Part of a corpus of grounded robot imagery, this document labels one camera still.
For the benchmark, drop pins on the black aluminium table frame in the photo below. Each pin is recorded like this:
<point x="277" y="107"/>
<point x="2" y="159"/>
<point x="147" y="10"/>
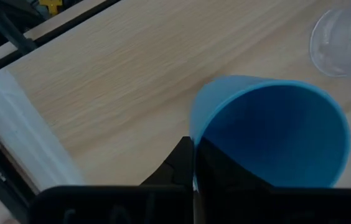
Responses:
<point x="7" y="28"/>

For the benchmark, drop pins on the blue plastic cup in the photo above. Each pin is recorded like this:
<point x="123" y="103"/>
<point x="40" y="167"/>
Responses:
<point x="272" y="130"/>

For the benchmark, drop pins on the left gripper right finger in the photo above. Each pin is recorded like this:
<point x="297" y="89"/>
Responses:
<point x="219" y="174"/>

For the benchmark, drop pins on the clear plastic mug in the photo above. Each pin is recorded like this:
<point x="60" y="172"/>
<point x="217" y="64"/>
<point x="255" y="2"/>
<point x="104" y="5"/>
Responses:
<point x="343" y="46"/>

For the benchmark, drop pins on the yellow plastic object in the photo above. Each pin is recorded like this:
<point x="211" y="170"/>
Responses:
<point x="51" y="5"/>

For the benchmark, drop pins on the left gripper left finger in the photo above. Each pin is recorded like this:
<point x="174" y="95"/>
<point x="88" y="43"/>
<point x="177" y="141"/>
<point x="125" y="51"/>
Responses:
<point x="180" y="174"/>

